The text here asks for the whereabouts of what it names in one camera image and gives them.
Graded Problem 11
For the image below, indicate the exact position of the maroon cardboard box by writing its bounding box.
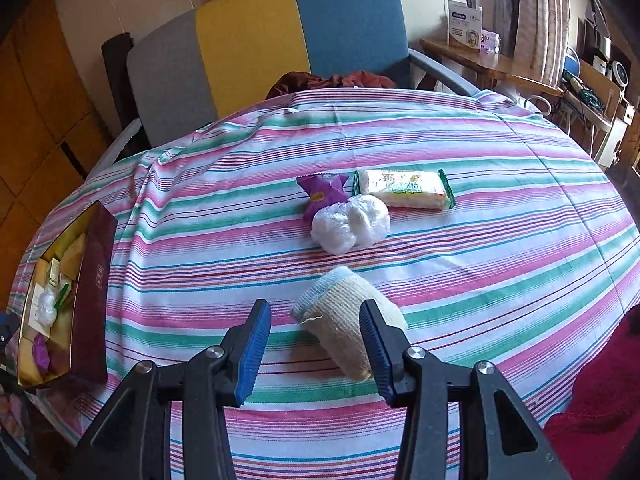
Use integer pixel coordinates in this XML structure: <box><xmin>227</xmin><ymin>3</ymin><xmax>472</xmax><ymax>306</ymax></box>
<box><xmin>17</xmin><ymin>200</ymin><xmax>120</xmax><ymax>392</ymax></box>

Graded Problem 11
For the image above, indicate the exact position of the dark red cloth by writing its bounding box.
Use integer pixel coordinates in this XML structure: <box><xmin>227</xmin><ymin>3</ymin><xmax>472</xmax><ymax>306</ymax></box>
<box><xmin>265</xmin><ymin>71</ymin><xmax>397</xmax><ymax>102</ymax></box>

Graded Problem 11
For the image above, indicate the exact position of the red blanket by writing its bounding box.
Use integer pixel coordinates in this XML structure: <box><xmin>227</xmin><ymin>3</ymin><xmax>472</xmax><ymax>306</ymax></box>
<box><xmin>542</xmin><ymin>305</ymin><xmax>640</xmax><ymax>480</ymax></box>

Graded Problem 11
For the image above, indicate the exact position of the beige sock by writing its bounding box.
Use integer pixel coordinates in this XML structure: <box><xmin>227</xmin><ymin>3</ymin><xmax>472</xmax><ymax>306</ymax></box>
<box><xmin>291</xmin><ymin>266</ymin><xmax>409</xmax><ymax>382</ymax></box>

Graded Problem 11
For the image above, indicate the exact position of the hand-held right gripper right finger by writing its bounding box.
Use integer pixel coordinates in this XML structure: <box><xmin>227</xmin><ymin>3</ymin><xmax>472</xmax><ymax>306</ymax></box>
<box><xmin>358</xmin><ymin>299</ymin><xmax>574</xmax><ymax>480</ymax></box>

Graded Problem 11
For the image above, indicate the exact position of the grey yellow blue chair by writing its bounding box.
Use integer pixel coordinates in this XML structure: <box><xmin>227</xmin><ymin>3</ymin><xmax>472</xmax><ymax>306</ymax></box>
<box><xmin>102</xmin><ymin>0</ymin><xmax>482</xmax><ymax>149</ymax></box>

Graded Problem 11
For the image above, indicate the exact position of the white wire rack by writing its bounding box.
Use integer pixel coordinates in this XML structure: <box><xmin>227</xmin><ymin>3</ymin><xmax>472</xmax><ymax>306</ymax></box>
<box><xmin>559</xmin><ymin>94</ymin><xmax>627</xmax><ymax>162</ymax></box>

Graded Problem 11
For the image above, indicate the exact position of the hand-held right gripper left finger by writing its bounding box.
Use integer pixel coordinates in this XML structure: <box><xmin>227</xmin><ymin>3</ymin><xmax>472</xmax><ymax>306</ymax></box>
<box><xmin>70</xmin><ymin>299</ymin><xmax>273</xmax><ymax>480</ymax></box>

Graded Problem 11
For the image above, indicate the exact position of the brown cardboard box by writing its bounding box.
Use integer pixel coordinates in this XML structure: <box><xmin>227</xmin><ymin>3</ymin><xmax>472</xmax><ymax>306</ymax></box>
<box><xmin>575</xmin><ymin>60</ymin><xmax>622</xmax><ymax>112</ymax></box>

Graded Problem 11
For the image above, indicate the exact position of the white printed box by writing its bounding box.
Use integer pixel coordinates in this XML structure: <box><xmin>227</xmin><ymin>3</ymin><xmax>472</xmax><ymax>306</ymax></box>
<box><xmin>446</xmin><ymin>0</ymin><xmax>485</xmax><ymax>45</ymax></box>

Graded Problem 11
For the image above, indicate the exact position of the green white snack packet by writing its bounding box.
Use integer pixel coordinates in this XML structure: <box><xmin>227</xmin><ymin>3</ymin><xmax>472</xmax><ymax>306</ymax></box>
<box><xmin>353</xmin><ymin>168</ymin><xmax>457</xmax><ymax>210</ymax></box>

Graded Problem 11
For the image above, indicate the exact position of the white plastic bag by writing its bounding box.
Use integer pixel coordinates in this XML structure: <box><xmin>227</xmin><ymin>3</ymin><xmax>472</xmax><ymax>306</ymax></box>
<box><xmin>311</xmin><ymin>195</ymin><xmax>391</xmax><ymax>255</ymax></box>
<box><xmin>36</xmin><ymin>290</ymin><xmax>57</xmax><ymax>325</ymax></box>

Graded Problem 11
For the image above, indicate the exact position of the purple snack packet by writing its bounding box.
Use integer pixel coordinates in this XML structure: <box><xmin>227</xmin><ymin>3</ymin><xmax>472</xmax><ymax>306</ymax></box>
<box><xmin>31</xmin><ymin>335</ymin><xmax>52</xmax><ymax>377</ymax></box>
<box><xmin>296</xmin><ymin>172</ymin><xmax>351</xmax><ymax>221</ymax></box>

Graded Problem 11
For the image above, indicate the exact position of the striped tablecloth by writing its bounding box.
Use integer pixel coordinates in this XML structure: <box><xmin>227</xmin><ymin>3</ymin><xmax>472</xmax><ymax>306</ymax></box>
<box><xmin>10</xmin><ymin>87</ymin><xmax>640</xmax><ymax>480</ymax></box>

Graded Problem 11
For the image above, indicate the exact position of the wooden desk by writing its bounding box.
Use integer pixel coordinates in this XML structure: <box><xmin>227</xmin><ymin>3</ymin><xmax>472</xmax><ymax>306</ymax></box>
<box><xmin>420</xmin><ymin>37</ymin><xmax>564</xmax><ymax>99</ymax></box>

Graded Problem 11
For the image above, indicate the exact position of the green white carton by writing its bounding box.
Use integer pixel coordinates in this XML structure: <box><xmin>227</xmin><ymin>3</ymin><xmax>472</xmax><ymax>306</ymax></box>
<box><xmin>45</xmin><ymin>258</ymin><xmax>72</xmax><ymax>311</ymax></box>

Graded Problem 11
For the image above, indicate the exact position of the patterned curtain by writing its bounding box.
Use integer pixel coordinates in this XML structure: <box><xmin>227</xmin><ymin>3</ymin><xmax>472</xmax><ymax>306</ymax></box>
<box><xmin>499</xmin><ymin>0</ymin><xmax>572</xmax><ymax>84</ymax></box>

